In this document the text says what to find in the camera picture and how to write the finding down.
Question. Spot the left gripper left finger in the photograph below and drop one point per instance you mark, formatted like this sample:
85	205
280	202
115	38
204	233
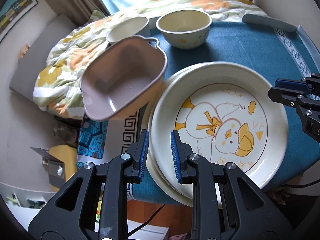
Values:
138	151

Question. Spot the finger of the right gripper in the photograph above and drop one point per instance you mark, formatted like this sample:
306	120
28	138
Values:
291	97
295	83

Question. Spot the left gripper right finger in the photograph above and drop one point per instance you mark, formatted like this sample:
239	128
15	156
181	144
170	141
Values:
185	161

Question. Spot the yellow duck large plate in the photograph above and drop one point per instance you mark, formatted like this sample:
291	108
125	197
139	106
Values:
151	164

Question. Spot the white duck small plate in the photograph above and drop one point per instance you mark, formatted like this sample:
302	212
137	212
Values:
222	110

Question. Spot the cream bowl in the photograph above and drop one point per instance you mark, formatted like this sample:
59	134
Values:
185	29

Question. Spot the blue patterned bag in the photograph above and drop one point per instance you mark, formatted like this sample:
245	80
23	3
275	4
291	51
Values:
91	141

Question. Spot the pink square bowl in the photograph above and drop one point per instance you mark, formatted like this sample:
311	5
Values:
123	78

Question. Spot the yellow tissue box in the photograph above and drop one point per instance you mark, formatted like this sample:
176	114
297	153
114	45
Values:
59	162

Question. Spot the floral striped quilt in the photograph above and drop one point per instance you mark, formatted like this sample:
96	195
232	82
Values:
57	88

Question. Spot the white bowl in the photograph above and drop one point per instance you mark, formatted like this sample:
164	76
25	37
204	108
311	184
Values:
133	26

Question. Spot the grey headboard cushion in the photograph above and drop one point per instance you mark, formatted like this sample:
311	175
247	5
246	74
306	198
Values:
34	61

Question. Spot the framed picture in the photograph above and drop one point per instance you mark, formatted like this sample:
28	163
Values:
12	12

